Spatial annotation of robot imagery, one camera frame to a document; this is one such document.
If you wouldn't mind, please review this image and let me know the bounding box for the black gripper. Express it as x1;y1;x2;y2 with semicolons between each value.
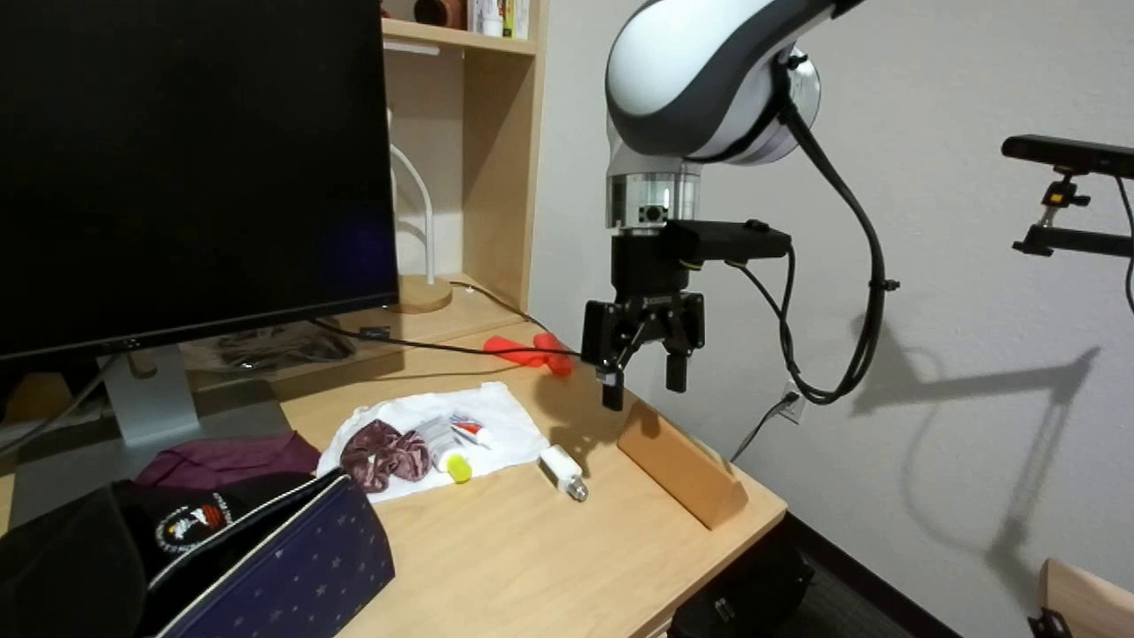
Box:
581;254;707;416

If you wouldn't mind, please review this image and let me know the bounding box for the red plastic object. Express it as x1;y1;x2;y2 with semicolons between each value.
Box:
483;328;581;381

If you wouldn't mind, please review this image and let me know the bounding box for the clear bag with red contents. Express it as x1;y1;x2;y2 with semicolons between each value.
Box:
314;380;549;507

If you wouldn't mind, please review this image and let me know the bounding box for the small red white tube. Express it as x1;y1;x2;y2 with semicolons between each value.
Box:
450;411;495;449

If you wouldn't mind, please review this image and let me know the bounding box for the white tube yellow cap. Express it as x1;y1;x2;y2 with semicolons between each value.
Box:
411;428;479;489

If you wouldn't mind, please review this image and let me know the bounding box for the black floor bin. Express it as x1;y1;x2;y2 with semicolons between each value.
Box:
666;523;820;638

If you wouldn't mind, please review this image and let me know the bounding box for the white desk lamp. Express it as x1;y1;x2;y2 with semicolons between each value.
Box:
387;111;456;314

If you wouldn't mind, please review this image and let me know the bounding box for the wooden shelf unit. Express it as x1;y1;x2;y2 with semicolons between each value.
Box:
378;0;549;313

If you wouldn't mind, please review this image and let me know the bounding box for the maroon scrunchie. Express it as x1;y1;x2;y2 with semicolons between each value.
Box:
338;416;435;495

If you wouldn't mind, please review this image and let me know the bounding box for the white picture box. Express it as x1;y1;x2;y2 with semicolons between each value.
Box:
500;0;536;41

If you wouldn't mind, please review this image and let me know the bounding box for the maroon garment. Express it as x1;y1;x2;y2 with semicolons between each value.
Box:
135;428;331;494

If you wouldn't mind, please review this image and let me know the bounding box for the silver monitor stand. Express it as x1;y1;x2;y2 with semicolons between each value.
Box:
0;339;293;529

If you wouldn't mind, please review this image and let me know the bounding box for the light wooden board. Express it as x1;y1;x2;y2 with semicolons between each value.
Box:
1038;555;1134;638

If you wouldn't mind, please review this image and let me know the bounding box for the black computer monitor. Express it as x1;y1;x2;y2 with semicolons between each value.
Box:
0;0;403;365

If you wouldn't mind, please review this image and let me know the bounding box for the black plug cable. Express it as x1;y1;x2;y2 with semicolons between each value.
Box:
723;391;800;469

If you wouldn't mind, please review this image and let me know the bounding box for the white wall outlet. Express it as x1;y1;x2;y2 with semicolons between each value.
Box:
776;386;815;426

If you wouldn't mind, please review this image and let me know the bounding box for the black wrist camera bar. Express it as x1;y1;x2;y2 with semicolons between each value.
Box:
613;217;794;267

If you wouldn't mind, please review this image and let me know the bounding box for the thin black lamp cable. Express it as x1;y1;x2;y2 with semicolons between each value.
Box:
446;276;553;333

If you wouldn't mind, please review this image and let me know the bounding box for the black desk cable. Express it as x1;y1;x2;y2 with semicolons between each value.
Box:
309;314;587;367

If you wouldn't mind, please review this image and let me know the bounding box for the dark cord bundle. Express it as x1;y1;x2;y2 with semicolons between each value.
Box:
215;324;358;373

